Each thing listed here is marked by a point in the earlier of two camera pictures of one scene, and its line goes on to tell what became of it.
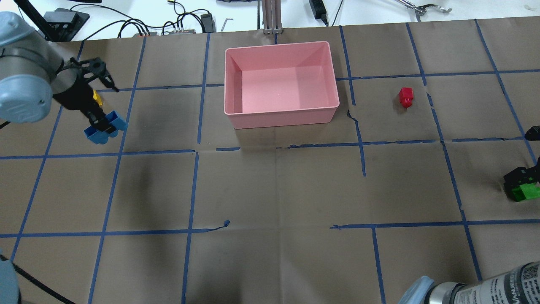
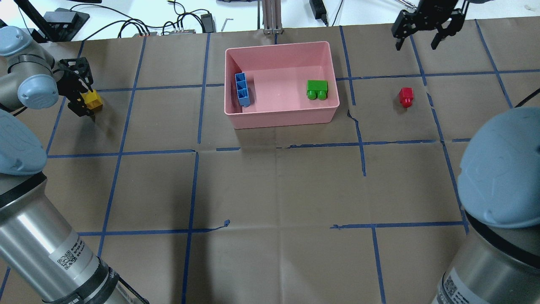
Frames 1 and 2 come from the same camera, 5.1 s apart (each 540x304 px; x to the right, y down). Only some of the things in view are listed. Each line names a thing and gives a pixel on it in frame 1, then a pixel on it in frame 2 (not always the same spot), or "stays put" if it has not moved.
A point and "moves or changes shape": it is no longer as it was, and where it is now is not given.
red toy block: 406,96 stays put
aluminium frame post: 271,17 stays put
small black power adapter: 207,22 stays put
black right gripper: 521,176 to 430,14
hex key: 225,23 stays put
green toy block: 526,191 moves or changes shape
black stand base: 60,25 stays put
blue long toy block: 100,137 to 242,89
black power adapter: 319,10 stays put
